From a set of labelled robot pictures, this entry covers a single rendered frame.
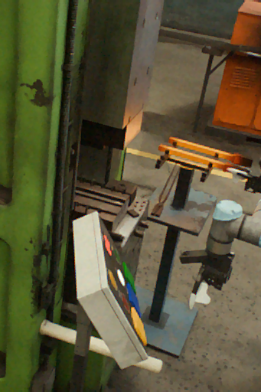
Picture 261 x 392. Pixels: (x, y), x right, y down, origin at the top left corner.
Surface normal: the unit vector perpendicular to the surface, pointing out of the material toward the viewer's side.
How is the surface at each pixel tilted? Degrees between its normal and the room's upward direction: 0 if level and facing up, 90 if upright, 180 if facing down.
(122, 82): 90
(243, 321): 0
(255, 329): 0
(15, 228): 90
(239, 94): 90
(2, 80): 89
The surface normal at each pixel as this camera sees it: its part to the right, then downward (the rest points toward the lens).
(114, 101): -0.30, 0.43
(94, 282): -0.37, -0.77
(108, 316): 0.13, 0.50
